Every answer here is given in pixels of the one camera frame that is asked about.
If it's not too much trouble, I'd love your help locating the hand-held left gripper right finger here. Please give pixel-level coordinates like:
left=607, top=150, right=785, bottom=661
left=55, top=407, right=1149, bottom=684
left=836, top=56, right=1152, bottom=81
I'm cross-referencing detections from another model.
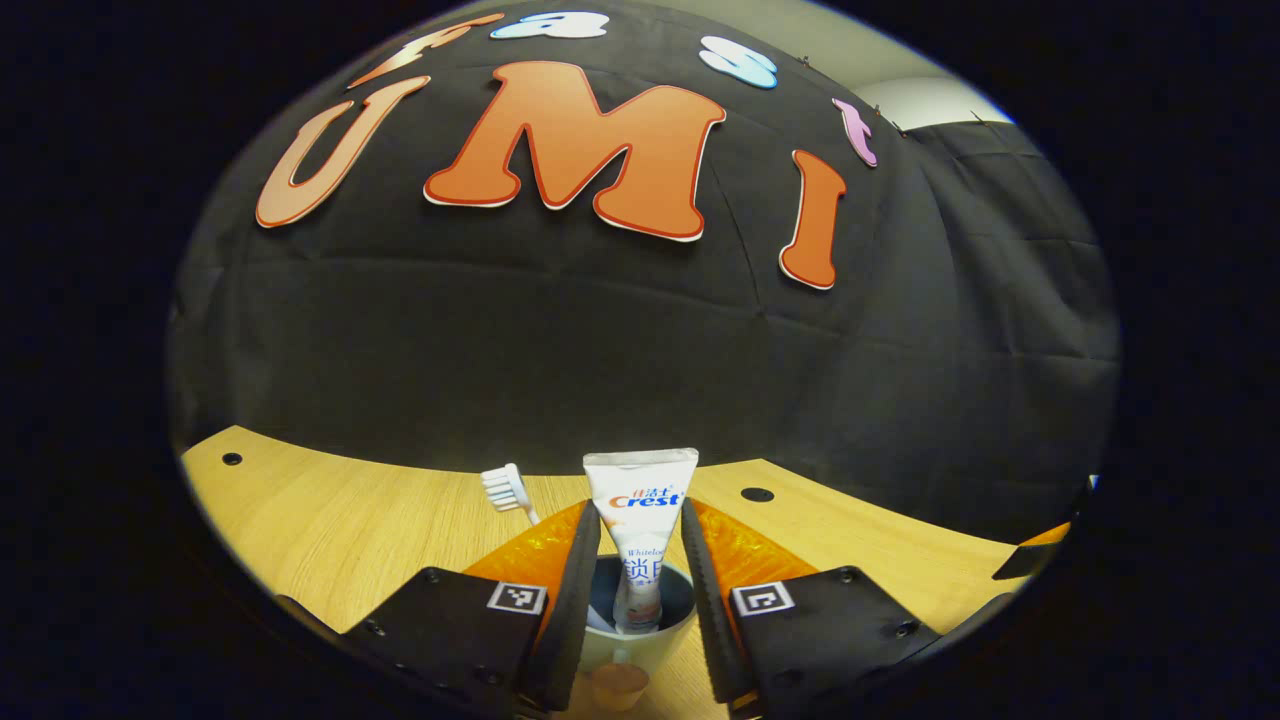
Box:
left=680, top=497, right=941, bottom=716

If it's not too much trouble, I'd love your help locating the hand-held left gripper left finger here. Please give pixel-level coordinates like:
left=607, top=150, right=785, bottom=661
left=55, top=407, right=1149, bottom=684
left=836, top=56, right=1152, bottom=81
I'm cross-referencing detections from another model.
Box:
left=345, top=500, right=604, bottom=716

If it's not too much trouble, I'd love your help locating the white toothbrush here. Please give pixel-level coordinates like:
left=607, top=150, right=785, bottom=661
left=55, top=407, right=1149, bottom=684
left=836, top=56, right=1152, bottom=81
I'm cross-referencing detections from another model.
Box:
left=480, top=463, right=616, bottom=633

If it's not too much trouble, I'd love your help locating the light blue cup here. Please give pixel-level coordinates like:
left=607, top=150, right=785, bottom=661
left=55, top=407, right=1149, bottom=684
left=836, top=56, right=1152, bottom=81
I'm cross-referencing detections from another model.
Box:
left=570, top=555, right=698, bottom=713

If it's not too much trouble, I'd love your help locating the white toothpaste tube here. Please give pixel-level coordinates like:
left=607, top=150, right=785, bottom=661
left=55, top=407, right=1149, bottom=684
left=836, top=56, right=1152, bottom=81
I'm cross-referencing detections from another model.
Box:
left=583, top=447, right=700, bottom=634

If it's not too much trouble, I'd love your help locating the wooden desktop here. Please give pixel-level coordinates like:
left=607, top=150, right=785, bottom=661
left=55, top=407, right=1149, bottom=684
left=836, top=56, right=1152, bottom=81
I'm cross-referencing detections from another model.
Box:
left=180, top=425, right=1076, bottom=720

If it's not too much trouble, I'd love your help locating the black backdrop cloth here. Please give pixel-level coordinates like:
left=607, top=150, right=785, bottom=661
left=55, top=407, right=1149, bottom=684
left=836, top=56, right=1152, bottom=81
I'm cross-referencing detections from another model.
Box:
left=165, top=5, right=1121, bottom=546

